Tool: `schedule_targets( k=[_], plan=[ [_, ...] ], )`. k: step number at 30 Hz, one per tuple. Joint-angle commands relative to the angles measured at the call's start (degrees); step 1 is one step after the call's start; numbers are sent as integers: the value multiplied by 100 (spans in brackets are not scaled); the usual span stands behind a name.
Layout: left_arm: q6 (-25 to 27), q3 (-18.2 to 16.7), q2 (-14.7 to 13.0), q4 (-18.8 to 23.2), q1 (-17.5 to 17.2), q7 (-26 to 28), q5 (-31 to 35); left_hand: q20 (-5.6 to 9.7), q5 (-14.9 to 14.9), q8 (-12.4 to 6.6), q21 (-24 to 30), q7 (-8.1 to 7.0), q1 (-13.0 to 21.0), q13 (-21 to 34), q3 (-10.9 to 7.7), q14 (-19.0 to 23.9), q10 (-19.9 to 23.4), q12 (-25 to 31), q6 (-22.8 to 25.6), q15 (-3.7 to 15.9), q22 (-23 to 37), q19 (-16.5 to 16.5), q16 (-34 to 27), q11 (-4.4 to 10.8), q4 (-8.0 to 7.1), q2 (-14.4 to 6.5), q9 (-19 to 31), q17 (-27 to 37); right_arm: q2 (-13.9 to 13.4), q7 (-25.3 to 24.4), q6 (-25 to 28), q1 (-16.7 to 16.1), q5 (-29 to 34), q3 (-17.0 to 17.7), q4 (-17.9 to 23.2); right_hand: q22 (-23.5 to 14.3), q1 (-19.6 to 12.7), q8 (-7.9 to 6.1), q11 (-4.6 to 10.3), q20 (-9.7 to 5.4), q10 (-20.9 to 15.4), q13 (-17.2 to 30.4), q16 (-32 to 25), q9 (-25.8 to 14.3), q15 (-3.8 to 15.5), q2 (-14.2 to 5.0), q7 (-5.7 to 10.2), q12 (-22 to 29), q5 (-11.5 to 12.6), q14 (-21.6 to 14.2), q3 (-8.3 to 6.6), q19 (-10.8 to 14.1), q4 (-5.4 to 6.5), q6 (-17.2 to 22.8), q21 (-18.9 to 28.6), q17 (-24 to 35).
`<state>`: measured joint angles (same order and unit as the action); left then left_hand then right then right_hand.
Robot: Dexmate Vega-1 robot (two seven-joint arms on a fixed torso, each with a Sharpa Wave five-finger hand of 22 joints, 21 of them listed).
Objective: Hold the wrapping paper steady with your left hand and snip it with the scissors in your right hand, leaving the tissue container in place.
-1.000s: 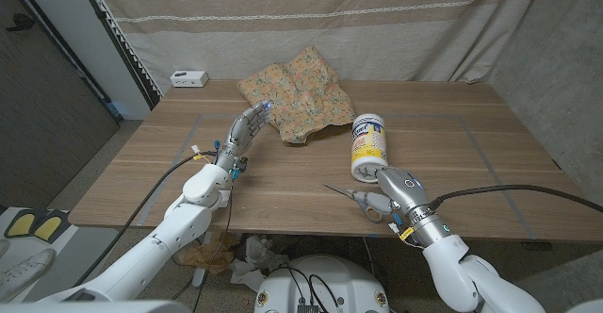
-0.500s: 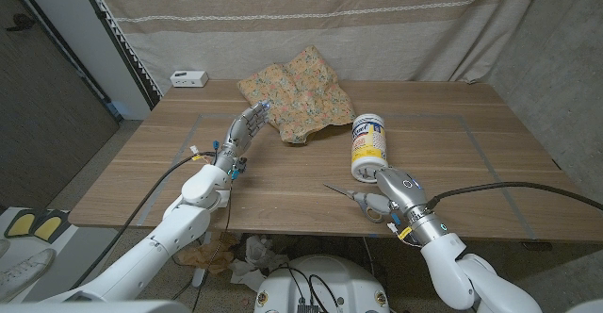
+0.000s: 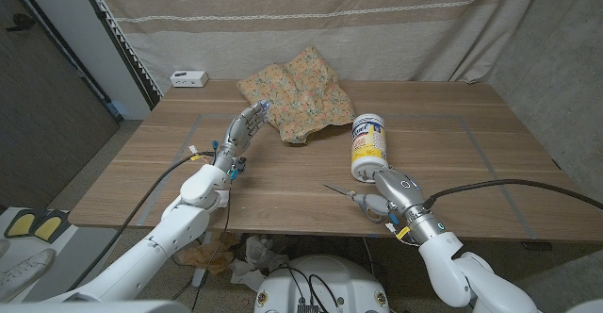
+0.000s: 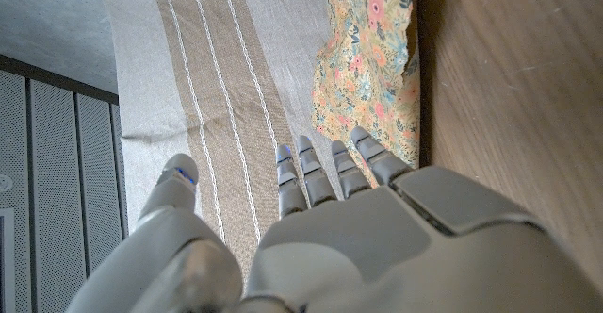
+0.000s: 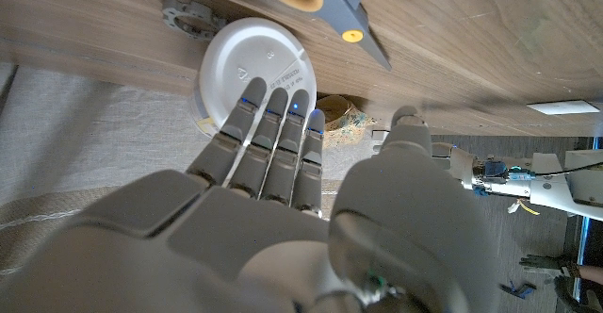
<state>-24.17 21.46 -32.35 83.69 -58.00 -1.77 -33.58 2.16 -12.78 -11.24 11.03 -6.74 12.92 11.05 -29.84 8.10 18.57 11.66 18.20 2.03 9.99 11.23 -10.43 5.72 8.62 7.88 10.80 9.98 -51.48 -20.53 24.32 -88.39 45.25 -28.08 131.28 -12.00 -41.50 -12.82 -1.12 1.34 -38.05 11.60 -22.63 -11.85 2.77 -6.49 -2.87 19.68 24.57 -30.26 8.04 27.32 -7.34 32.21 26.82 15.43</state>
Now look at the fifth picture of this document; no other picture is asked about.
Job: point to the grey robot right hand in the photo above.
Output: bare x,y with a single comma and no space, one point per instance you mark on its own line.
235,237

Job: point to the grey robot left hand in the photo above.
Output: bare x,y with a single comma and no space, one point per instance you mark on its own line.
457,167

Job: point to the grey scissors with tan grips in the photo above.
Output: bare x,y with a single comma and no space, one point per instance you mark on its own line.
339,6

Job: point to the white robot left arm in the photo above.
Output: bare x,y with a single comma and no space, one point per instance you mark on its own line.
565,190

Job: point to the person forearm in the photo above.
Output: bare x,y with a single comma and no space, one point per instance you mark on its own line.
591,274

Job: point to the dark grey door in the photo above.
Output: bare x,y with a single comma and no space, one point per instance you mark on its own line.
518,237

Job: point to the floral patterned cloth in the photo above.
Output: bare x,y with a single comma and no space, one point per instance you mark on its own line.
348,124

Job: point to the black teleoperation glove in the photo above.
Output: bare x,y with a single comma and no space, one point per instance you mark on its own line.
546,262
570,289

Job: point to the beige striped curtain backdrop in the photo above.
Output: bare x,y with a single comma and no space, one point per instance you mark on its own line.
94,138

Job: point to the white yellow wipes canister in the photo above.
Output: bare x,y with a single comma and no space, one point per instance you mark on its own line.
245,49

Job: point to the black wall hook rail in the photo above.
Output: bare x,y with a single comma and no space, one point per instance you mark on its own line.
518,290

